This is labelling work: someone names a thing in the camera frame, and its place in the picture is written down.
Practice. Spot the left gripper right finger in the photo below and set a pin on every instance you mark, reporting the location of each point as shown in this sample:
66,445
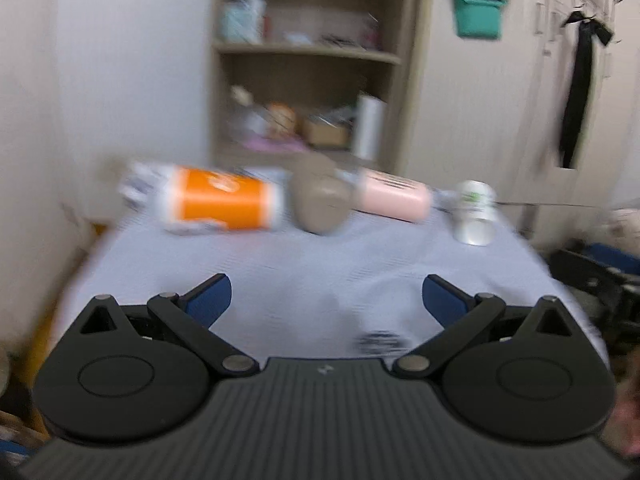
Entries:
465,321

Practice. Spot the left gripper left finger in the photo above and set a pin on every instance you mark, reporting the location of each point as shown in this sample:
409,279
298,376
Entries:
188,318

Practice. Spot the white floral paper cup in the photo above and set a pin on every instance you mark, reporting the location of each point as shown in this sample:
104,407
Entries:
474,213

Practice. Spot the orange white cup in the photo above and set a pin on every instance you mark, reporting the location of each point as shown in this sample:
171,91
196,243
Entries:
187,200

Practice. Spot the taupe brown cup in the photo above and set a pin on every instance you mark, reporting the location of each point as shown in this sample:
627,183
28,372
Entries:
320,199

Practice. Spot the pink tumbler grey lid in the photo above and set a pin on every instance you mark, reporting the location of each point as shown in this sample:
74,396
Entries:
390,196

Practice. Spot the pink flat box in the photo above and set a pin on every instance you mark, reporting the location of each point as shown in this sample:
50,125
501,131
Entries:
291,144

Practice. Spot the light wood wardrobe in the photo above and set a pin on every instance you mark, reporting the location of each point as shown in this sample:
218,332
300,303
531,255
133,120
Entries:
491,110

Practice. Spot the small cardboard box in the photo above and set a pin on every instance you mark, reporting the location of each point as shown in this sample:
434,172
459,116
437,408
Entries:
319,133

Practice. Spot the white paper roll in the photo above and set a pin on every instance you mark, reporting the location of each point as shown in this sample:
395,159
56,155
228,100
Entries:
368,127

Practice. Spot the black hanging ribbon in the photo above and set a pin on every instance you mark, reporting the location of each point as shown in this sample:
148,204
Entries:
580,83

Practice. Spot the wooden shelf unit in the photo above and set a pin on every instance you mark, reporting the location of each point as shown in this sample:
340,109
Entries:
316,55

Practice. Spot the white jar blue label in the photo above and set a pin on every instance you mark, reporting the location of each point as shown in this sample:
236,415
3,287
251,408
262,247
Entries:
243,21

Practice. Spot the teal wall box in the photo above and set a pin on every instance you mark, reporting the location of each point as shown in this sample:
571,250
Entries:
478,19

